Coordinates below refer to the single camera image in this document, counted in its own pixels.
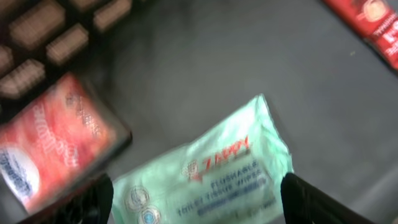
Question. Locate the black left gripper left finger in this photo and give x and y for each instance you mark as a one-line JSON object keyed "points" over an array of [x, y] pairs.
{"points": [[90, 204]]}

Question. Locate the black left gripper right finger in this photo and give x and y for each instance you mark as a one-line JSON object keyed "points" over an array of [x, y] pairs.
{"points": [[306, 204]]}

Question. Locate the red tissue pack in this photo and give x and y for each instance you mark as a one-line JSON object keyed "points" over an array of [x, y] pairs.
{"points": [[55, 145]]}

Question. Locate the mint green wipes pack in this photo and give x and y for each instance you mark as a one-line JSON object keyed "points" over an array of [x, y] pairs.
{"points": [[231, 174]]}

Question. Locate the grey plastic mesh basket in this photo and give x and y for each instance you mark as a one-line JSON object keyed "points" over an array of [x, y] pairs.
{"points": [[182, 66]]}

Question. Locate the red Nescafe stick pack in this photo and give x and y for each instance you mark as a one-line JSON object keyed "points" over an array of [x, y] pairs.
{"points": [[374, 21]]}

